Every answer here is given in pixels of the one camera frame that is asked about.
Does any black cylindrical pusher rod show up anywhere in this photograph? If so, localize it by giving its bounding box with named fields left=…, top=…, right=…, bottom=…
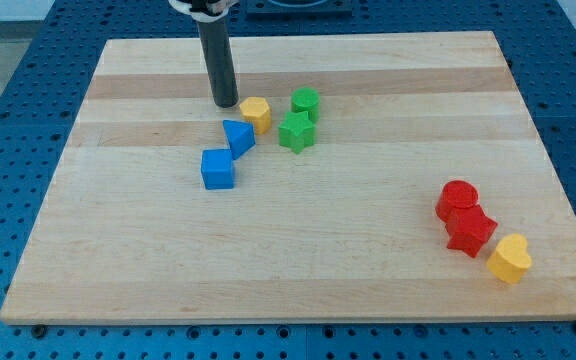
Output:
left=197, top=18, right=239, bottom=108

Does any white rod mount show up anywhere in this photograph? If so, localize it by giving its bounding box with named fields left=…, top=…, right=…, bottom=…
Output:
left=168, top=0, right=239, bottom=23

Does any yellow hexagon block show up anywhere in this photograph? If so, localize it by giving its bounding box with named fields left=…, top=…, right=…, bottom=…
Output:
left=239, top=97, right=272, bottom=135

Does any blue triangle block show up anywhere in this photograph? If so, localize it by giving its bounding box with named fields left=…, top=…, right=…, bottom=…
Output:
left=222, top=120, right=256, bottom=160

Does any green cylinder block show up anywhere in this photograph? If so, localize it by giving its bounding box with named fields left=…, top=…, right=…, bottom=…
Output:
left=291, top=87, right=320, bottom=123

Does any green star block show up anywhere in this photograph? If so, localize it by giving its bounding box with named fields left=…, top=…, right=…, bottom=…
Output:
left=278, top=111, right=316, bottom=154

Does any blue cube block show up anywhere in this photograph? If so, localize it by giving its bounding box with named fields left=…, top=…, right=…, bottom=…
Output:
left=200, top=149, right=235, bottom=190

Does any wooden board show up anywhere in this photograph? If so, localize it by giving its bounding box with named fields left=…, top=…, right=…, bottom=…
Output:
left=0, top=31, right=576, bottom=325

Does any red cylinder block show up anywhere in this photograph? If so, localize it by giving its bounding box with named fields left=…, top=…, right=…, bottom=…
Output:
left=435, top=180, right=479, bottom=222

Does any red star block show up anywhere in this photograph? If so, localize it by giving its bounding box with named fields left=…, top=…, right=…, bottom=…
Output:
left=445, top=205, right=498, bottom=258

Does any yellow heart block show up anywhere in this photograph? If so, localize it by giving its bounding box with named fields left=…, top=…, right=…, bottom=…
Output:
left=486, top=233, right=532, bottom=284

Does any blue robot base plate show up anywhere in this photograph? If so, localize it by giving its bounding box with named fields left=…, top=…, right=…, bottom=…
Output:
left=242, top=0, right=354, bottom=18

